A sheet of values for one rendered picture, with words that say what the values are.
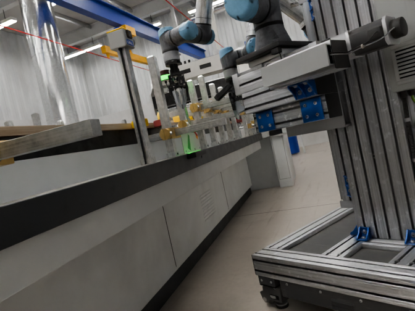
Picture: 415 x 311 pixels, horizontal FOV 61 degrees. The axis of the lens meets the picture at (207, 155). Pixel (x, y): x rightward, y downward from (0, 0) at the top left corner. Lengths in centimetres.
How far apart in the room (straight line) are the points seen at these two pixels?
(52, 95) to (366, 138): 510
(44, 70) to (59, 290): 505
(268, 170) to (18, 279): 388
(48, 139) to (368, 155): 114
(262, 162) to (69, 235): 370
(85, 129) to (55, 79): 536
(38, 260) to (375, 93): 119
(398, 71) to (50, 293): 129
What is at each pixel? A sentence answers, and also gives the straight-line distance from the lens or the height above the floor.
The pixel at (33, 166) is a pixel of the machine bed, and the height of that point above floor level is 78.
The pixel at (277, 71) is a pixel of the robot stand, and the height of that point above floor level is 92.
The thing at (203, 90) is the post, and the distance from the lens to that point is 234.
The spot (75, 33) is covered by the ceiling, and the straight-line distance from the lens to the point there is 1241.
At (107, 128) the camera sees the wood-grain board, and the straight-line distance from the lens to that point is 155.
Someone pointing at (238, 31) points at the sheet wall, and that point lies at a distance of 1121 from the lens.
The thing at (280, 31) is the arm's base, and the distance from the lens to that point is 147.
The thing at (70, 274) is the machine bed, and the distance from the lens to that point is 128.
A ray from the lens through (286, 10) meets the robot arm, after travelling 201.
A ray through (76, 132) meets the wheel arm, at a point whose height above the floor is 80.
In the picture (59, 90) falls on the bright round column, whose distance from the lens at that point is 596.
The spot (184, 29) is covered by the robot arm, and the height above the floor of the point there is 121.
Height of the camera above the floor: 74
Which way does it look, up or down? 2 degrees down
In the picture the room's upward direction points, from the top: 12 degrees counter-clockwise
